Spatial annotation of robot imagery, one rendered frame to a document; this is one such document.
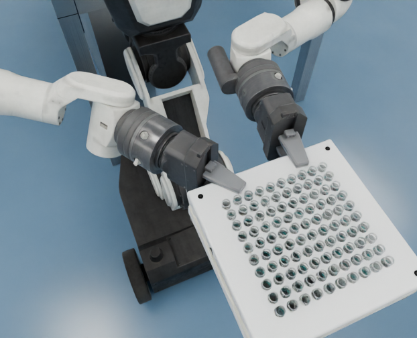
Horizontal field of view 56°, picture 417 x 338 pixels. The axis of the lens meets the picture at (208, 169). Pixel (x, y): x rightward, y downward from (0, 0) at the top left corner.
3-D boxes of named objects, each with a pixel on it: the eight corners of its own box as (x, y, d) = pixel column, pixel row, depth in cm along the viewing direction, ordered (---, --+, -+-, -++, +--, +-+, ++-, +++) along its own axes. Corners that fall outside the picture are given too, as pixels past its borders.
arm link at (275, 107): (324, 106, 59) (293, 54, 65) (263, 120, 58) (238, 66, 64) (308, 155, 70) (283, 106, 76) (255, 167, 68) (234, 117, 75)
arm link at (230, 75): (279, 108, 76) (259, 68, 82) (289, 64, 67) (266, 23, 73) (222, 119, 74) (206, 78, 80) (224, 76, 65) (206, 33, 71)
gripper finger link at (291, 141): (292, 169, 59) (277, 137, 63) (312, 164, 60) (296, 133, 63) (293, 163, 58) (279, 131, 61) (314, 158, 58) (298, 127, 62)
